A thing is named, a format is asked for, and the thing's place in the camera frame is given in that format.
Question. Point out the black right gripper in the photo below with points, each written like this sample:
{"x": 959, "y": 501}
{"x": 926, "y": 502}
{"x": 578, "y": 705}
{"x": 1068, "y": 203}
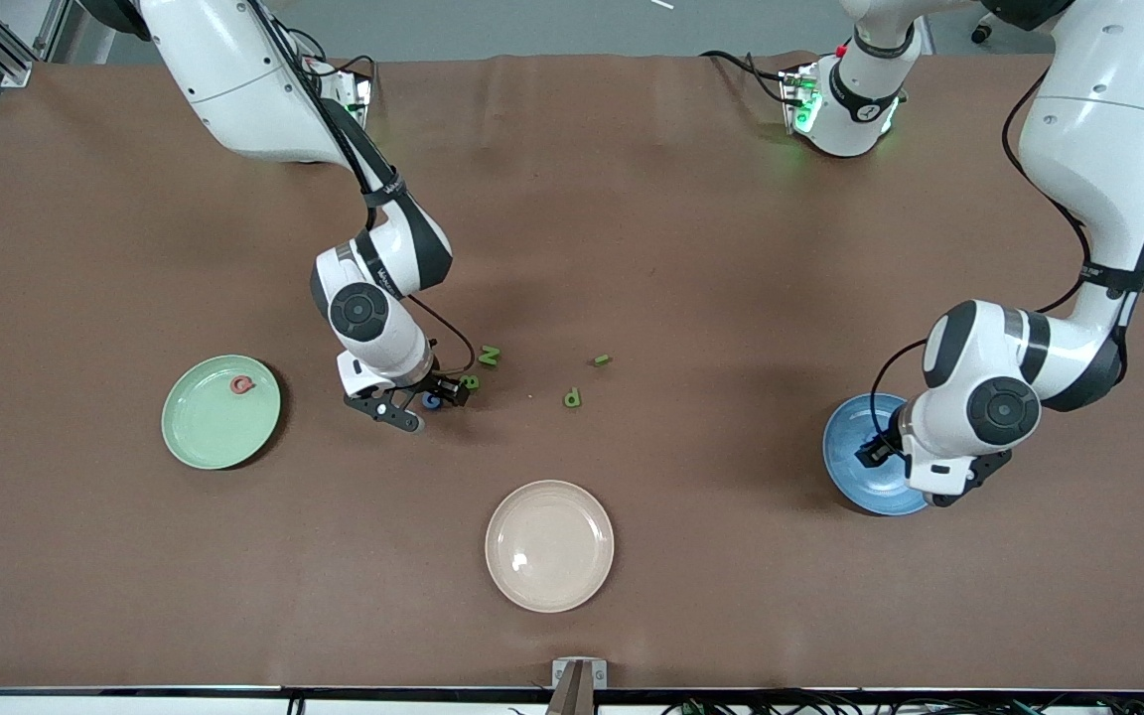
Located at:
{"x": 441, "y": 385}

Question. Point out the blue letter G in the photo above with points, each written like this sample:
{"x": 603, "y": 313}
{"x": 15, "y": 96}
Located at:
{"x": 431, "y": 400}

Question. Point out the green letter N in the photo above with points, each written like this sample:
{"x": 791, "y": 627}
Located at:
{"x": 490, "y": 356}

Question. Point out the green letter p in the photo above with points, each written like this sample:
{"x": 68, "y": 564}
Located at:
{"x": 572, "y": 397}

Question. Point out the red letter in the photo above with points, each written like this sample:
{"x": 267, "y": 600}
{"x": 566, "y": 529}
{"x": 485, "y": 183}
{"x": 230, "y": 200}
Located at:
{"x": 241, "y": 384}

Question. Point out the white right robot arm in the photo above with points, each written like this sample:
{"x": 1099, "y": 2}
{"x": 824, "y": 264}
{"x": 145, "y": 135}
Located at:
{"x": 234, "y": 89}

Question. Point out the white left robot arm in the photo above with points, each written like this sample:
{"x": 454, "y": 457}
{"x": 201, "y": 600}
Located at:
{"x": 1088, "y": 149}

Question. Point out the blue plate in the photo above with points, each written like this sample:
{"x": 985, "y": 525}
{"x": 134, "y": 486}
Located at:
{"x": 855, "y": 487}

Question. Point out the beige plate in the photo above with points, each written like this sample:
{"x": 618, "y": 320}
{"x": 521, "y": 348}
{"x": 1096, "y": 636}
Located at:
{"x": 549, "y": 546}

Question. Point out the green plate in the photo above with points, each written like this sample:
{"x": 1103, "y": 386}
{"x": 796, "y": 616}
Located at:
{"x": 210, "y": 427}

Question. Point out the brown table cover sheet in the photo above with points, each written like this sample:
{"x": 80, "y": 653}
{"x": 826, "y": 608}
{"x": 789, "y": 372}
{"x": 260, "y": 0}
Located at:
{"x": 681, "y": 248}

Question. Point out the silver base connector box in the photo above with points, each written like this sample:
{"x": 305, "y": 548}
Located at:
{"x": 798, "y": 99}
{"x": 358, "y": 94}

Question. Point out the black caster wheel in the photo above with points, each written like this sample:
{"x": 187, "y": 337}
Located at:
{"x": 980, "y": 33}

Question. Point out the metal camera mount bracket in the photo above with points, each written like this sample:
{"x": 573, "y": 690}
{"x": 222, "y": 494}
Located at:
{"x": 577, "y": 685}

